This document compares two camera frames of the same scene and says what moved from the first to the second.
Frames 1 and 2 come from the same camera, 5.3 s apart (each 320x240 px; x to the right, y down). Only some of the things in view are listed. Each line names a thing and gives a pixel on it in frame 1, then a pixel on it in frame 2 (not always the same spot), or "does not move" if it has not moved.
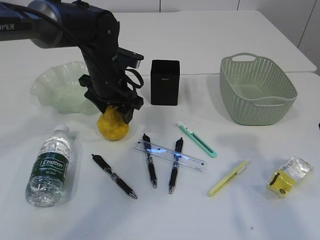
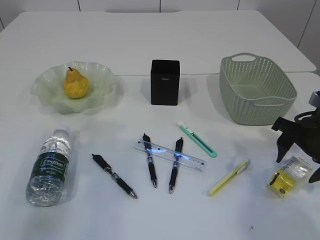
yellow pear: x=112 y=124 to x=76 y=85
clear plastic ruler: x=175 y=157 does not move
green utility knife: x=197 y=140 does not move
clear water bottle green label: x=46 y=186 does not move
